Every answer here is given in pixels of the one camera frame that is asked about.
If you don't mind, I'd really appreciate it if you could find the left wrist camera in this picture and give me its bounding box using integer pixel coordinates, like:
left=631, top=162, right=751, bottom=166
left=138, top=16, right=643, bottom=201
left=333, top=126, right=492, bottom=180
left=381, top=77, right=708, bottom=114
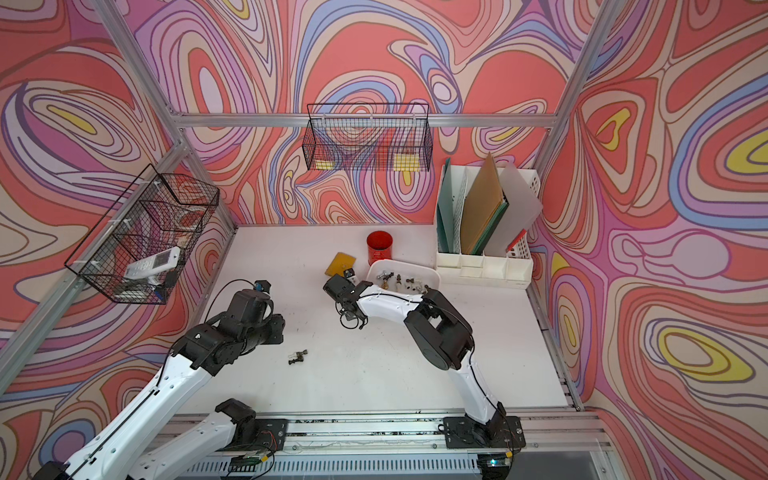
left=253, top=280, right=271, bottom=294

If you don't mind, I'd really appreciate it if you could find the black wire basket back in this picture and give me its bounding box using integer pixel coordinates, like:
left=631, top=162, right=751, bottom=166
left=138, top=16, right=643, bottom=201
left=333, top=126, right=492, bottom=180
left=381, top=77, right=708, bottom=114
left=302, top=101, right=433, bottom=173

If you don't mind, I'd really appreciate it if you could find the yellow wallet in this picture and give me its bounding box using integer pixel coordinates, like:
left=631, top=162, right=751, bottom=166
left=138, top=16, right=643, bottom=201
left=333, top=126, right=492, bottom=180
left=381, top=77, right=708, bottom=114
left=325, top=252, right=356, bottom=277

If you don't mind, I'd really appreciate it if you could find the dark bronze piece pair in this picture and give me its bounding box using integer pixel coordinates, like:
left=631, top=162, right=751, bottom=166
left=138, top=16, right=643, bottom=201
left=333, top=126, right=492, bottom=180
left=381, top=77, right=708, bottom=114
left=288, top=350, right=308, bottom=365

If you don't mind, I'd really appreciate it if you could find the grey folder sheet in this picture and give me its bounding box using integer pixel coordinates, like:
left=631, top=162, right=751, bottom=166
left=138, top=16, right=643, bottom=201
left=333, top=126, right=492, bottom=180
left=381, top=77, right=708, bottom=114
left=483, top=164, right=543, bottom=259

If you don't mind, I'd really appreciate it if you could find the red metal bucket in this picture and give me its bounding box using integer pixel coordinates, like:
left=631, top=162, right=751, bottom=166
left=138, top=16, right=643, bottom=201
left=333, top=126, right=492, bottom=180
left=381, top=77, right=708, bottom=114
left=366, top=230, right=393, bottom=265

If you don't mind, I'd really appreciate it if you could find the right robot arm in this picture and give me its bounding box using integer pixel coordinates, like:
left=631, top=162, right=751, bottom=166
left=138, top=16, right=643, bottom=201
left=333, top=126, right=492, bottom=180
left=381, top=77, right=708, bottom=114
left=323, top=274, right=514, bottom=448

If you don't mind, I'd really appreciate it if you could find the white plastic storage box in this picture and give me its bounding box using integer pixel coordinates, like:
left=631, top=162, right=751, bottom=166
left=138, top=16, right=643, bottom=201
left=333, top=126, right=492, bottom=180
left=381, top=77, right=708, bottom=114
left=366, top=259, right=441, bottom=294

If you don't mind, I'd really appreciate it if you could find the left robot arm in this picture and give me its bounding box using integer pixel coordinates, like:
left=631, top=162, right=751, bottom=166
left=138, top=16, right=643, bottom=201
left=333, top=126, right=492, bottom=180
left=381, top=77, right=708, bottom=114
left=34, top=280, right=285, bottom=479

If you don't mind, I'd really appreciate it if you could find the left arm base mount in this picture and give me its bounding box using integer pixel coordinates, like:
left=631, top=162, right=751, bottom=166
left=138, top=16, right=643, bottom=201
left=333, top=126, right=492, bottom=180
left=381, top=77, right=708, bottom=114
left=222, top=418, right=288, bottom=451

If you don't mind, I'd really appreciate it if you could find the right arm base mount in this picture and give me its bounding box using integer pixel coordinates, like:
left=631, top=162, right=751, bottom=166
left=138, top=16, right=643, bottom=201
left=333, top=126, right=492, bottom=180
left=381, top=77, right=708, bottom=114
left=437, top=416, right=527, bottom=452

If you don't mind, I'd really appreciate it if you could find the white desk file organizer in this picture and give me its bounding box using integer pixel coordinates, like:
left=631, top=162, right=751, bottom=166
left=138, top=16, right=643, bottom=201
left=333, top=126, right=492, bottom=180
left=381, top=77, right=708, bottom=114
left=434, top=162, right=534, bottom=290

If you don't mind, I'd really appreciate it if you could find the black wire basket left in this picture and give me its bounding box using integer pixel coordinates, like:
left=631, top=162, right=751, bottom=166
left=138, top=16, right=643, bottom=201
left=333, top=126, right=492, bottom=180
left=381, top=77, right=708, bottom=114
left=65, top=166, right=220, bottom=305

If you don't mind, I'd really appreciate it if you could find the black wire basket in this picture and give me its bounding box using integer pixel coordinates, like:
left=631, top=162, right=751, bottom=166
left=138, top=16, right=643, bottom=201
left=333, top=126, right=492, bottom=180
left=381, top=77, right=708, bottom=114
left=65, top=166, right=220, bottom=305
left=302, top=101, right=433, bottom=173

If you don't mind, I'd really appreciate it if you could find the brown cardboard folder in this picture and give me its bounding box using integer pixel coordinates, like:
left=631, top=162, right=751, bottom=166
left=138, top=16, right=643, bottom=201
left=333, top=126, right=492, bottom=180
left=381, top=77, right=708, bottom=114
left=460, top=154, right=508, bottom=255

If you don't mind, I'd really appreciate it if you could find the white remote control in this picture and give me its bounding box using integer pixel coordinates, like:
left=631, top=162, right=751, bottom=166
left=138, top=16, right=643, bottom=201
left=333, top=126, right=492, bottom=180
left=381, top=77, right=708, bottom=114
left=124, top=246, right=181, bottom=285

